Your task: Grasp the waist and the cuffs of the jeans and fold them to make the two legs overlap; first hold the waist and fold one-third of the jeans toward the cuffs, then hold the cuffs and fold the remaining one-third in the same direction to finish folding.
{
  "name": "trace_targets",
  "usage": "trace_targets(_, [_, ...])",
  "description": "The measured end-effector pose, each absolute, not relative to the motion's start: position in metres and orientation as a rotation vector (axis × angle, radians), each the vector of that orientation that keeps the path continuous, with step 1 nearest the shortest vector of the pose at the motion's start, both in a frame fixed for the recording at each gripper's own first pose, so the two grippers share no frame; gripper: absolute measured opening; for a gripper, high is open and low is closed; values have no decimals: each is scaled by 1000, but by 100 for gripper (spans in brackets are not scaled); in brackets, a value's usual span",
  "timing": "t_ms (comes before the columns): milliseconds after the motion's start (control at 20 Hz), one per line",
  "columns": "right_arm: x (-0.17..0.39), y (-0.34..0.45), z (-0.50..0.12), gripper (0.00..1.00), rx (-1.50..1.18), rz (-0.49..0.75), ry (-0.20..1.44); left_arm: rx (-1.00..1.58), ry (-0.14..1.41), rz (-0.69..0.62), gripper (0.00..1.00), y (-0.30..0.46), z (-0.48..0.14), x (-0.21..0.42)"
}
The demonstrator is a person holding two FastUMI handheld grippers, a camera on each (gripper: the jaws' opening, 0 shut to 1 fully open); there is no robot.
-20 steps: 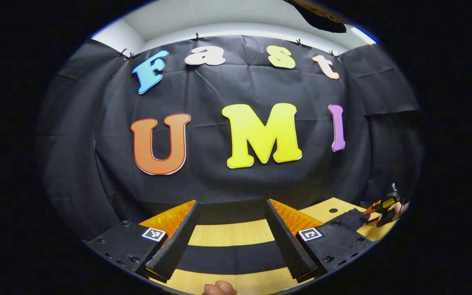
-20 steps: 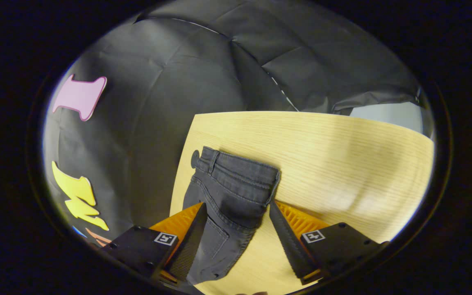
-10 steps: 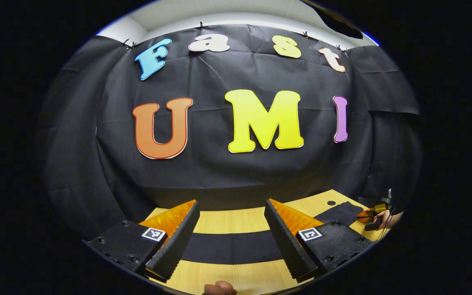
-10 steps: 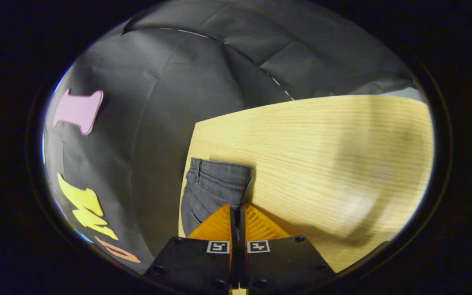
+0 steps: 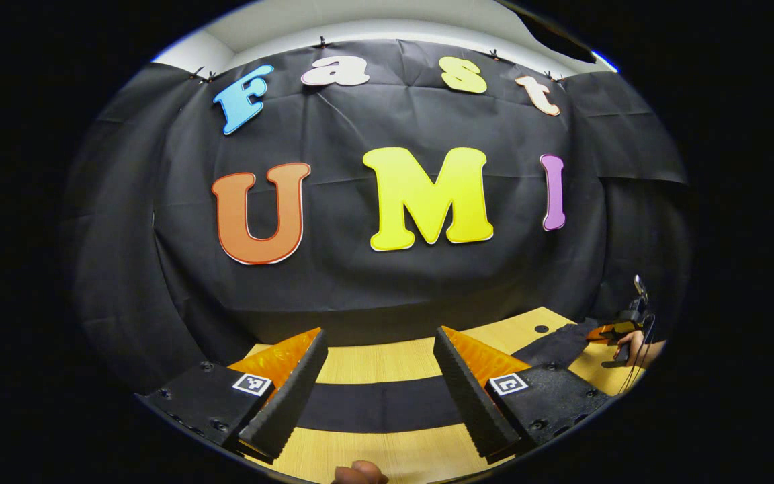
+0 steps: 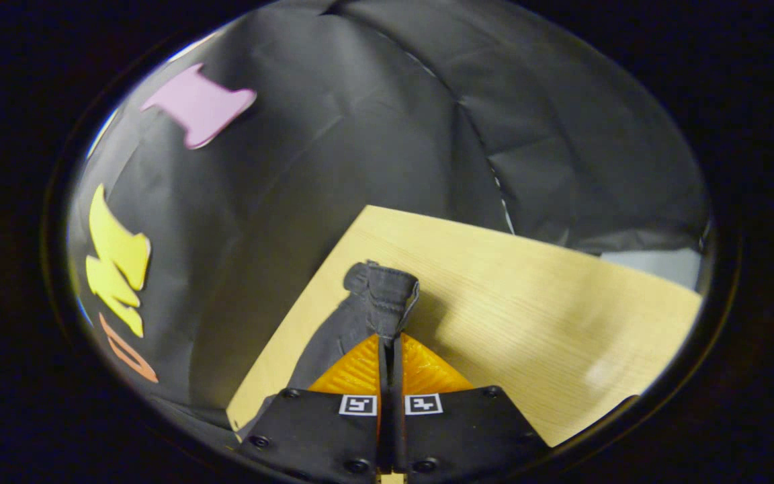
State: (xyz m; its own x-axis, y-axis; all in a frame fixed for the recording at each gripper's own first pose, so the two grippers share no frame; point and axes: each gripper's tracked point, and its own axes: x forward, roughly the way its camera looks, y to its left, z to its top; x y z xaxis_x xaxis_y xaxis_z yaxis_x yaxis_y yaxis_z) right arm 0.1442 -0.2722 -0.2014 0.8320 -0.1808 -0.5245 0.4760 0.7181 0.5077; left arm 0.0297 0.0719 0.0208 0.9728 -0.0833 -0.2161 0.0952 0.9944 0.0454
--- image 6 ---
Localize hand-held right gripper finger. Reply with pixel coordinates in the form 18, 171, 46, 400
238, 333, 392, 482
391, 331, 553, 482

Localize dark denim jeans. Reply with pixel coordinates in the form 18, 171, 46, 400
236, 259, 421, 438

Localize black backdrop cloth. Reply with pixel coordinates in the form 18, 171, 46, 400
68, 0, 710, 431

